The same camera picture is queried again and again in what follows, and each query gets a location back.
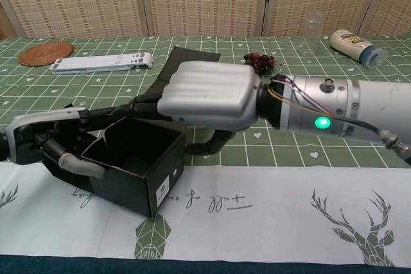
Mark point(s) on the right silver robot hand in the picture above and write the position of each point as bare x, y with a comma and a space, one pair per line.
208, 94

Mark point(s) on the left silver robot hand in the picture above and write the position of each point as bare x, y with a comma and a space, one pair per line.
48, 136

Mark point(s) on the black cardboard folding box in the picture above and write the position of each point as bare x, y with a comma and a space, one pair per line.
135, 165

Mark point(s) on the bunch of dark red grapes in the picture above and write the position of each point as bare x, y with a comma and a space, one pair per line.
260, 62

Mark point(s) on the round woven rattan coaster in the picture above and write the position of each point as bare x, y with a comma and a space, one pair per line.
45, 54

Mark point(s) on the white folded laptop stand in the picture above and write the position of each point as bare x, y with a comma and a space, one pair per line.
96, 63

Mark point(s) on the clear plastic cup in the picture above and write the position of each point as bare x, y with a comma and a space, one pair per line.
309, 36

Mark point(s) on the green checked deer tablecloth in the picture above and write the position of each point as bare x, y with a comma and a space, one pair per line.
289, 190

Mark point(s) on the mayonnaise squeeze bottle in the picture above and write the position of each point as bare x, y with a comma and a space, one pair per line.
346, 43

